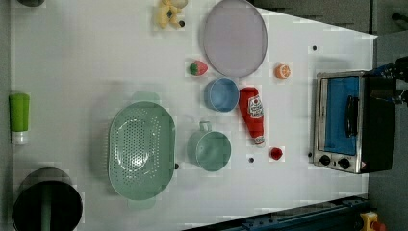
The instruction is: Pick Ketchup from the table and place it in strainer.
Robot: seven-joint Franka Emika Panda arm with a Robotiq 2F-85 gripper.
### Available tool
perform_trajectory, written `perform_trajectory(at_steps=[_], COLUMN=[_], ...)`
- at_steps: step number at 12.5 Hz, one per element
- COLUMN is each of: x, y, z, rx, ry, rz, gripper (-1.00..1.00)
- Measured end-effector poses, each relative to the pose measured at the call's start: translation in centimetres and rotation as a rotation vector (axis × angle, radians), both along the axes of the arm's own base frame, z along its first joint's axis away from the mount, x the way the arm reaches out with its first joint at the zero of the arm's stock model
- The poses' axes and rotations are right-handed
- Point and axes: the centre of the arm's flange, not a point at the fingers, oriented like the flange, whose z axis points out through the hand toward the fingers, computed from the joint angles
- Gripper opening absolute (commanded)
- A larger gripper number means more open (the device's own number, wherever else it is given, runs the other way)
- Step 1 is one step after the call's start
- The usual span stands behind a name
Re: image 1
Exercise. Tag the black round container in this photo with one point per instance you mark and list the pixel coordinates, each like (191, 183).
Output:
(47, 201)

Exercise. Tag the toy strawberry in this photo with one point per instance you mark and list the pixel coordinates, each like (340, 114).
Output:
(198, 68)

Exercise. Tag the blue bowl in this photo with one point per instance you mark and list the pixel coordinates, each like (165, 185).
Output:
(221, 95)

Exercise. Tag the yellow red emergency button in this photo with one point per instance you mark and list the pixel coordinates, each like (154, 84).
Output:
(371, 222)

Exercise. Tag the red ketchup bottle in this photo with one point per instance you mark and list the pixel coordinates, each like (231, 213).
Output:
(252, 111)

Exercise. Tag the lilac round plate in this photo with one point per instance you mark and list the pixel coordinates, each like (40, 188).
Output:
(235, 38)

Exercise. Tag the toy orange slice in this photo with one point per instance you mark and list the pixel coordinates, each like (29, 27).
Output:
(282, 71)

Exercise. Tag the toy peeled banana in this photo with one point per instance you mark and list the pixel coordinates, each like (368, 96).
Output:
(168, 13)

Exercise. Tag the blue metal frame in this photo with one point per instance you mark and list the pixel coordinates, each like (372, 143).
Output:
(335, 215)

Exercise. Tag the green mug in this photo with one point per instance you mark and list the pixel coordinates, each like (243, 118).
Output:
(209, 149)

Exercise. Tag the small red toy fruit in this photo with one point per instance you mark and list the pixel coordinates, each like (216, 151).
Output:
(275, 153)

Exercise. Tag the silver black toaster oven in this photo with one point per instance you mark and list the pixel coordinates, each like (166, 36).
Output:
(354, 122)

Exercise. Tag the green squeeze bottle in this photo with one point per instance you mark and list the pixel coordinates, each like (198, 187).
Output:
(19, 115)

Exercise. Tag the green oval strainer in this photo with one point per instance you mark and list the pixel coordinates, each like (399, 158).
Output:
(141, 158)

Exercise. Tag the black cylinder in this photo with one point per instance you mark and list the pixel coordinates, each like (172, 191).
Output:
(31, 3)

